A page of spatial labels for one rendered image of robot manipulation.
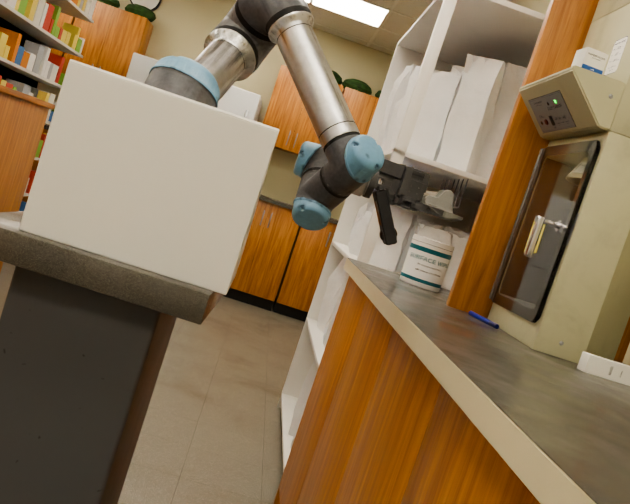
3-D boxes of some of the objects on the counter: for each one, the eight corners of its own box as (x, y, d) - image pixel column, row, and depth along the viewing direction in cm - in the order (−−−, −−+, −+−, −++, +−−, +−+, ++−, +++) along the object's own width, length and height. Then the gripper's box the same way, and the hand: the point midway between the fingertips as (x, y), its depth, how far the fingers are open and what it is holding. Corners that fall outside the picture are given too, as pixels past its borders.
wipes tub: (433, 289, 229) (449, 244, 228) (443, 295, 216) (459, 248, 215) (395, 276, 228) (410, 231, 227) (402, 282, 215) (418, 234, 214)
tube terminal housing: (577, 349, 182) (683, 56, 177) (642, 384, 150) (774, 28, 145) (486, 320, 180) (590, 23, 175) (532, 349, 148) (661, -14, 143)
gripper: (379, 156, 143) (478, 189, 145) (373, 157, 153) (466, 189, 154) (365, 196, 144) (464, 230, 146) (360, 196, 153) (452, 227, 155)
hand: (454, 220), depth 150 cm, fingers closed
